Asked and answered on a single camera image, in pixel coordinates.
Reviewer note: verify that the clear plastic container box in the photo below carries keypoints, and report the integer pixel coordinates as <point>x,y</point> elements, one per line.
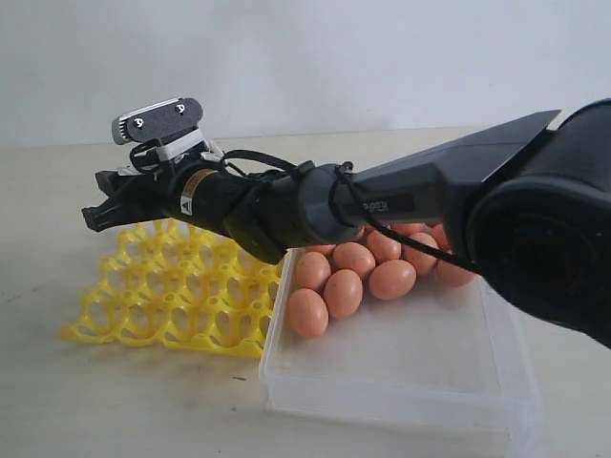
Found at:
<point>445,371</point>

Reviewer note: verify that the yellow plastic egg tray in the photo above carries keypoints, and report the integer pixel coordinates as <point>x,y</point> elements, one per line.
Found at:
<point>173,284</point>

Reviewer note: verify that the brown egg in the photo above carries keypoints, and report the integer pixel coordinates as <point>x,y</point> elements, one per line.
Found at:
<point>343,293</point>
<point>452,275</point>
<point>355,257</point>
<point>307,313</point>
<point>312,271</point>
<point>392,279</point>
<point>423,263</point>
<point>439,234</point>
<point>383,248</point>

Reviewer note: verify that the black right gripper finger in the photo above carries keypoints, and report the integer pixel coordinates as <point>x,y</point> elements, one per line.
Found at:
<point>129,206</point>
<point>112,183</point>

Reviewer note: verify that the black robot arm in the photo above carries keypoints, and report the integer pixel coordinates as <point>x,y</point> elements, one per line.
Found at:
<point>524,206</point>

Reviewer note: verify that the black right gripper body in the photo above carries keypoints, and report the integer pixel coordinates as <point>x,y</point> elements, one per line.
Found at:
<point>198,194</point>

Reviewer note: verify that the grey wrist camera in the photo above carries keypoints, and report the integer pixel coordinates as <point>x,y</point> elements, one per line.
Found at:
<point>160,121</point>

